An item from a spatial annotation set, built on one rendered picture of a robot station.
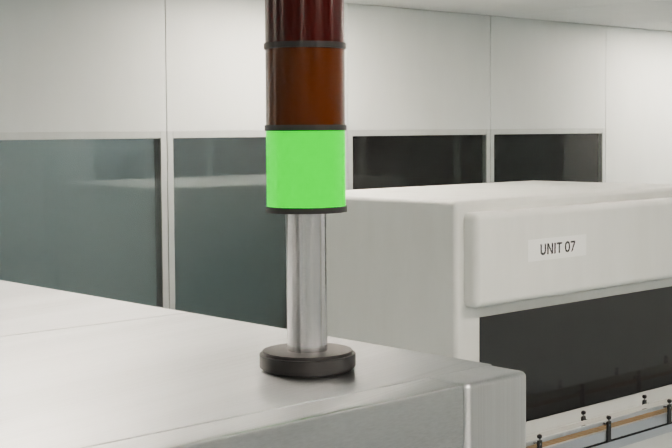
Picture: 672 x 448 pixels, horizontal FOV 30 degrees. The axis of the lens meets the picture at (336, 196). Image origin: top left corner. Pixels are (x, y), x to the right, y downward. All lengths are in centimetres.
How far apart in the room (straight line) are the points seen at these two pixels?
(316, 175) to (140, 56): 540
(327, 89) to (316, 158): 4
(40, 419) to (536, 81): 763
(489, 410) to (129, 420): 22
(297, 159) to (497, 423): 20
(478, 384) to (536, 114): 749
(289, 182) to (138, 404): 16
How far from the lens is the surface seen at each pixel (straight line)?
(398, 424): 71
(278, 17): 76
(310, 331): 77
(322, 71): 75
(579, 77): 859
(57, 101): 589
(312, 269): 77
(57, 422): 67
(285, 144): 75
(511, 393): 78
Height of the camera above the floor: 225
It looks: 3 degrees down
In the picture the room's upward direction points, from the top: straight up
